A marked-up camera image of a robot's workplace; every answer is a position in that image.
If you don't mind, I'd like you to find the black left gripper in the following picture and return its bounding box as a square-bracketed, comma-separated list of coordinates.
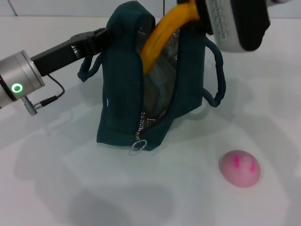
[30, 27, 114, 77]

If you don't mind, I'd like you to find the metal zipper pull ring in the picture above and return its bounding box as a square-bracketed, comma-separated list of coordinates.
[128, 138, 148, 156]

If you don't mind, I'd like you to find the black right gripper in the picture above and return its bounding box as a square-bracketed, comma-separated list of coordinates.
[194, 0, 214, 35]

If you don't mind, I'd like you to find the pink egg-shaped ball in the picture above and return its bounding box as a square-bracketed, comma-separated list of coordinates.
[219, 150, 261, 188]

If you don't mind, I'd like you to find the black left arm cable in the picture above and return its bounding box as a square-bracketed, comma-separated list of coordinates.
[22, 74, 66, 117]

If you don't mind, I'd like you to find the dark teal insulated lunch bag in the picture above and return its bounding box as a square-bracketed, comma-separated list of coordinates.
[77, 0, 227, 152]

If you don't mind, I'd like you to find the yellow banana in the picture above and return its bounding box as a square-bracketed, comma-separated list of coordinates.
[140, 0, 202, 75]

